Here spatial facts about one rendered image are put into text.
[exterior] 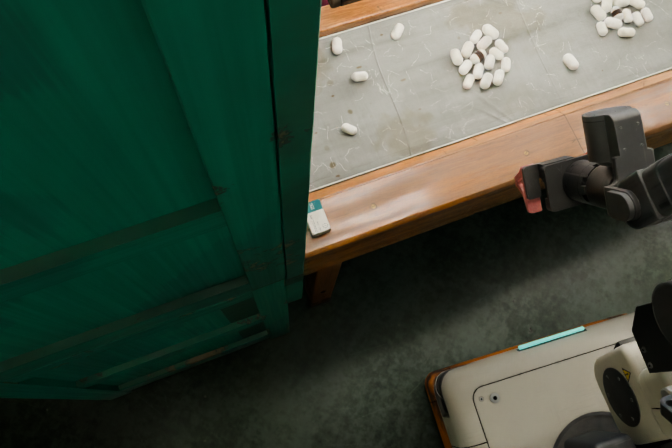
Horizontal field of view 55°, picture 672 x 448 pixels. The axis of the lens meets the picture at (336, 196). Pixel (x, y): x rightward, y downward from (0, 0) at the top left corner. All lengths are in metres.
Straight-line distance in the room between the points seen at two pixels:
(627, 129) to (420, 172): 0.49
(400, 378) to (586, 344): 0.51
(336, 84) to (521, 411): 0.90
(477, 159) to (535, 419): 0.72
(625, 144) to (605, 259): 1.35
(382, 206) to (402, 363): 0.81
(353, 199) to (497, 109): 0.35
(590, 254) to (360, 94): 1.08
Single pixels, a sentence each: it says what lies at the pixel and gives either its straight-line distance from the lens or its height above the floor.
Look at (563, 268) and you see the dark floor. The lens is 2.09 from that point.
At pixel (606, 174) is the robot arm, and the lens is 0.85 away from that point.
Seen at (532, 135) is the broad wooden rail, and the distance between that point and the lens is 1.30.
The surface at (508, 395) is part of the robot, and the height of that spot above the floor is 0.28.
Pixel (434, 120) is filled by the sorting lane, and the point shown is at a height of 0.74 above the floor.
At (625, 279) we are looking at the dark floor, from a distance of 2.16.
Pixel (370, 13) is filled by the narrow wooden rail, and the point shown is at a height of 0.76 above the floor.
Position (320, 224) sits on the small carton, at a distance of 1.14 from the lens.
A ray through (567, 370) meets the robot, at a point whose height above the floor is 0.28.
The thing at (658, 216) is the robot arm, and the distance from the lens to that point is 0.76.
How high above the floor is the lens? 1.89
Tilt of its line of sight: 72 degrees down
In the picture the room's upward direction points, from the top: 11 degrees clockwise
